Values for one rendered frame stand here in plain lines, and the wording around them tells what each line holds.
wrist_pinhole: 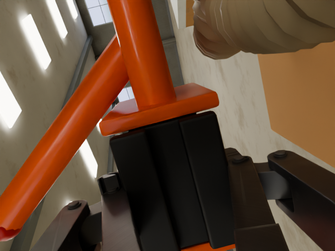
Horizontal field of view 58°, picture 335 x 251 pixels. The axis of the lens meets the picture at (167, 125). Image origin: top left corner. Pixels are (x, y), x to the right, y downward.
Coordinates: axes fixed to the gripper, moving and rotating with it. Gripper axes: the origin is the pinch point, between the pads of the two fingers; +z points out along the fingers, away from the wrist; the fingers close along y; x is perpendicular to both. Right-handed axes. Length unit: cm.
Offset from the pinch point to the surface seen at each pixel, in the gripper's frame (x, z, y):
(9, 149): -66, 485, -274
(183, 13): 35, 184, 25
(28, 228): -187, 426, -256
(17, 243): -196, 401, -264
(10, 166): -92, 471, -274
